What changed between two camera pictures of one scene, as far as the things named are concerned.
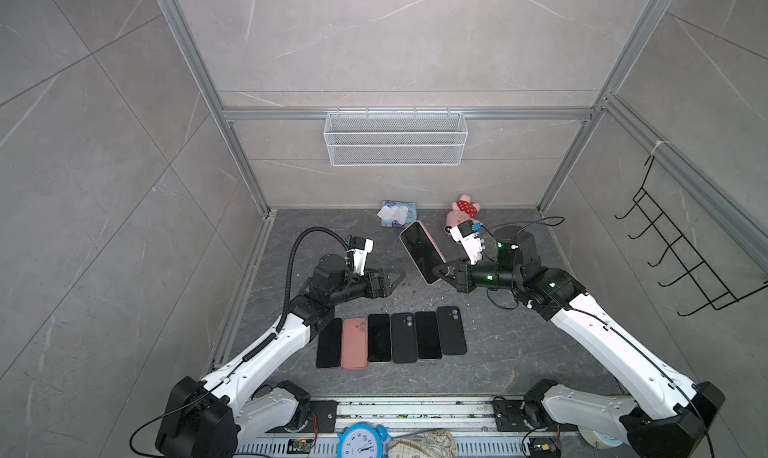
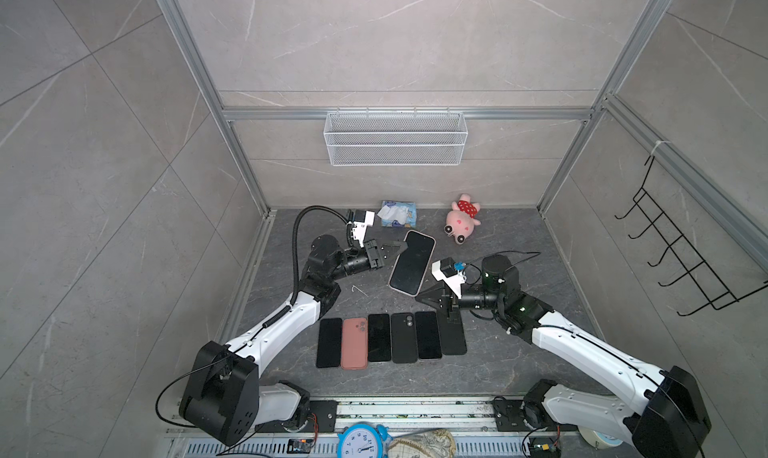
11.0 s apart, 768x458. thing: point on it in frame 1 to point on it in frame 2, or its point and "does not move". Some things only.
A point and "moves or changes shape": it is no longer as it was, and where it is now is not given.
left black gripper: (376, 292) to (373, 246)
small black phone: (451, 330) does not move
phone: (329, 344) does not move
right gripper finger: (447, 271) to (439, 295)
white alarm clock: (598, 440) does not move
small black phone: (403, 335) does not move
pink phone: (355, 352) does not move
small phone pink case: (422, 250) moves or changes shape
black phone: (428, 338) does not move
